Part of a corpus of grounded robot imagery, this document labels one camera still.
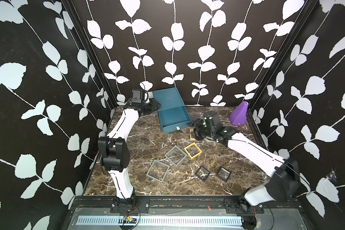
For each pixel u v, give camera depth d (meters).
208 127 0.60
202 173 0.86
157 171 0.86
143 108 0.76
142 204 0.74
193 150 0.95
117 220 0.70
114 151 0.50
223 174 0.86
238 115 1.02
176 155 0.93
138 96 0.70
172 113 0.96
